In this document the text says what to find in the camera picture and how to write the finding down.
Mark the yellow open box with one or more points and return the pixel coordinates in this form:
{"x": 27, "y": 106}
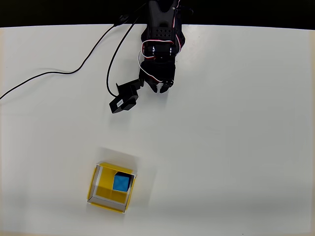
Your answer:
{"x": 104, "y": 182}

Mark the blue block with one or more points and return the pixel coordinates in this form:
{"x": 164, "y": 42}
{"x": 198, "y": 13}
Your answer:
{"x": 121, "y": 182}

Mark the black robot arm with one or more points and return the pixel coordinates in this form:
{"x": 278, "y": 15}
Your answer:
{"x": 160, "y": 14}

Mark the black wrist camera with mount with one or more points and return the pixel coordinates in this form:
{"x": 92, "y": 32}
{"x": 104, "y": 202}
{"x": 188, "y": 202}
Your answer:
{"x": 123, "y": 102}

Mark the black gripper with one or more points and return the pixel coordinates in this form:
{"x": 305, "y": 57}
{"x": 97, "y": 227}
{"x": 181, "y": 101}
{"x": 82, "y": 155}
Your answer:
{"x": 157, "y": 79}

